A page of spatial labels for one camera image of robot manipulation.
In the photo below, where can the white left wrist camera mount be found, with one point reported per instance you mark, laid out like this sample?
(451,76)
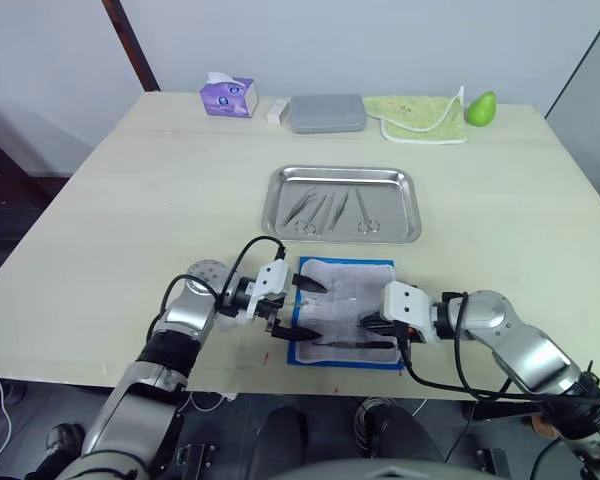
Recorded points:
(272,277)

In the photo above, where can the green towel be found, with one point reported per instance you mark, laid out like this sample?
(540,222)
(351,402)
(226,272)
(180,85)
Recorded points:
(420,117)

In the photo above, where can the small white box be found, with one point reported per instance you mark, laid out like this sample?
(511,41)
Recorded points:
(277,111)

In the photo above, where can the grey board panel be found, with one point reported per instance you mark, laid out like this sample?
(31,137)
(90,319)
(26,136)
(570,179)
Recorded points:
(595,100)

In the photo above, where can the purple tissue box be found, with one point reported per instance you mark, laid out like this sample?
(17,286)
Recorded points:
(227,97)

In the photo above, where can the grey plastic case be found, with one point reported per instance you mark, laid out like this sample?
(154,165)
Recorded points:
(327,114)

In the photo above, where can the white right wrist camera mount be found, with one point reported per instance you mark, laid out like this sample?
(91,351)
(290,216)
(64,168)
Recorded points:
(405,300)

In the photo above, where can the blue surgical instrument pack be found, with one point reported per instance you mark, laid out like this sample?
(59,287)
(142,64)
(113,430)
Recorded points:
(350,290)

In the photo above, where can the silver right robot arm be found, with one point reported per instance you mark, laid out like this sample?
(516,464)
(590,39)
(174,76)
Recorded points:
(495,315)

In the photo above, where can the curved steel tweezers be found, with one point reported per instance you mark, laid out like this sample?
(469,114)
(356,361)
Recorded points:
(300,205)

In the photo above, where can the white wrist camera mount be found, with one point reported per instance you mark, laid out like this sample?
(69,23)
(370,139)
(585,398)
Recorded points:
(272,277)
(405,300)

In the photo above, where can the straight steel tweezers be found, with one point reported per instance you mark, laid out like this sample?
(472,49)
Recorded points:
(340,210)
(326,214)

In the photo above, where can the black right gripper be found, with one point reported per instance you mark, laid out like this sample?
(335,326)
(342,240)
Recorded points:
(412,336)

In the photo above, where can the steel surgical scissors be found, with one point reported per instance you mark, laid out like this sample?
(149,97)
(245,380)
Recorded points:
(316,212)
(364,210)

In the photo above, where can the metal tray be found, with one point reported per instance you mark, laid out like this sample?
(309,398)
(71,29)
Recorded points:
(380,200)

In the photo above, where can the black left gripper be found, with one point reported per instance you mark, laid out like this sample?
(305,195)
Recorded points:
(272,309)

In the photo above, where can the black shoe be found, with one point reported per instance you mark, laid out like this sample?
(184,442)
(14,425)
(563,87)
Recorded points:
(65,437)

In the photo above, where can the green pear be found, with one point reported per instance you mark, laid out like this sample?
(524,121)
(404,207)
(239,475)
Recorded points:
(481,111)

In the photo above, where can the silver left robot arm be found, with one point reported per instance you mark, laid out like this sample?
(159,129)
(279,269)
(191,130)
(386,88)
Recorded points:
(180,310)

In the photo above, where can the brown wooden post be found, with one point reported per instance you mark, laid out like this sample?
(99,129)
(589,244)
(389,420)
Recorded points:
(135,50)

